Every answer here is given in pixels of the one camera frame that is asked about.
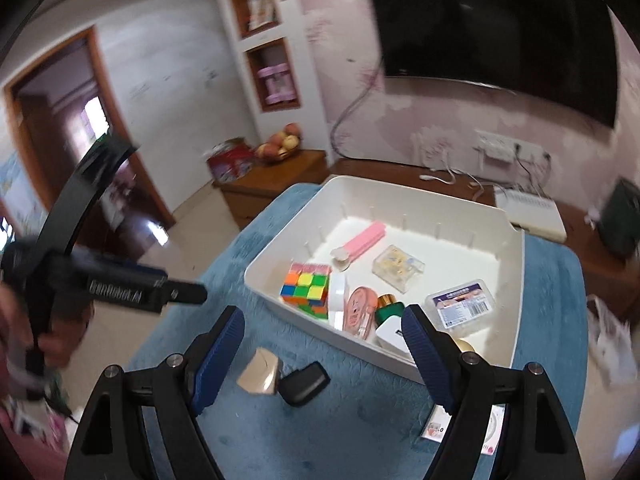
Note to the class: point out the white charger cube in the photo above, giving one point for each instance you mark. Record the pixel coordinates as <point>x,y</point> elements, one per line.
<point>392,335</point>

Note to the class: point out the person's left hand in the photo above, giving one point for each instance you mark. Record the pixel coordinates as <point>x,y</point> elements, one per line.
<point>65,340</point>

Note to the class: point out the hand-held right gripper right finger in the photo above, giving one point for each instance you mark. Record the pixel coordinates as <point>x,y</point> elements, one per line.
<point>427,360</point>

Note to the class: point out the colourful puzzle cube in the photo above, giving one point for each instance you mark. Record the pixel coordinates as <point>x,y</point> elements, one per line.
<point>305,290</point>

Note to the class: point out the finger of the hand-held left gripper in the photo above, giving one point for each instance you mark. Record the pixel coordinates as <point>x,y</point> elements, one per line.
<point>187,294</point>

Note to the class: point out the dark green appliance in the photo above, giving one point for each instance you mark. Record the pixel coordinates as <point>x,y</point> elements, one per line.
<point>622,220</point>

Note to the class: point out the wooden side cabinet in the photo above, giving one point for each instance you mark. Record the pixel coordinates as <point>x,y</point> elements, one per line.
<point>270,185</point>

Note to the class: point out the green bottle with gold cap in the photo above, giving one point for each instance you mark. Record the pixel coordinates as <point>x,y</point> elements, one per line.
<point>387,312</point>

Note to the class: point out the white plastic bag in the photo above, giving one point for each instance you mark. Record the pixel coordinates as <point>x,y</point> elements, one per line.
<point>607,335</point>

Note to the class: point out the beige faceted box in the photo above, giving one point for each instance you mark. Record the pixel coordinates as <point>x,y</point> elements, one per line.
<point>257,372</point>

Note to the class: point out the pink gift box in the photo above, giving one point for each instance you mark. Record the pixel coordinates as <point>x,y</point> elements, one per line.
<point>275,85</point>

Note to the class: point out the labelled clear plastic box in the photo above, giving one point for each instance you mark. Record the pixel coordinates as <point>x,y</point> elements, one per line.
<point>460,305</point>

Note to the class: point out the white plastic bin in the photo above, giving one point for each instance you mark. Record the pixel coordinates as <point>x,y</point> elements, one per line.
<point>450,240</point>

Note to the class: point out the blue textured mat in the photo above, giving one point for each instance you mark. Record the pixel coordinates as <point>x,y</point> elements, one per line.
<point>240,270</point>

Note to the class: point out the white printed card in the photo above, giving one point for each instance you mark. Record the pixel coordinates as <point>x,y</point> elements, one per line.
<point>435,427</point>

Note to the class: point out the pink correction tape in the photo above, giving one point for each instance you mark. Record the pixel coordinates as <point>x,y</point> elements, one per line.
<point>357,305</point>

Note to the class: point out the black flat television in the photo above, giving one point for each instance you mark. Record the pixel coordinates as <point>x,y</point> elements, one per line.
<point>475,25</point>

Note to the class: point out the bowl of peaches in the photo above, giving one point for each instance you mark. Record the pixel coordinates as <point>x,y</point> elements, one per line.
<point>280,145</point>

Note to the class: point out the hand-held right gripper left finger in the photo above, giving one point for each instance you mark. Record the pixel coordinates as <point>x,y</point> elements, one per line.
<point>220,360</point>

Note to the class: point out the small white figurine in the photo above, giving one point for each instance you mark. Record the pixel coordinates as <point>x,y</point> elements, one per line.
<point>592,217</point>

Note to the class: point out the red printed box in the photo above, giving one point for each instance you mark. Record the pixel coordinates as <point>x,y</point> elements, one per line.
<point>230,162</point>

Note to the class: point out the picture card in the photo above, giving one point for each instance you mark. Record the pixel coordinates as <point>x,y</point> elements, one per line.
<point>261,10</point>

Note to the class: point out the white wall shelf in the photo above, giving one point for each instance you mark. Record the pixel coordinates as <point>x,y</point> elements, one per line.
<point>307,60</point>

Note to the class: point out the white set-top box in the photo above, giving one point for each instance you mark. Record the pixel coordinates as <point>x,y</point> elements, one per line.
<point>530,212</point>

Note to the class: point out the white power strip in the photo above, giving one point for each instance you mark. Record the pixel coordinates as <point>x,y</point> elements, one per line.
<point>505,147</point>

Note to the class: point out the pink oblong comb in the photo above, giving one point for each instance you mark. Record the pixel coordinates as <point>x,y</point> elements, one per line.
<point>367,237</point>

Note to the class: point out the pale wall poster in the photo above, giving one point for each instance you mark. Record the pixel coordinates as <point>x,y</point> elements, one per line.
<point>17,185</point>

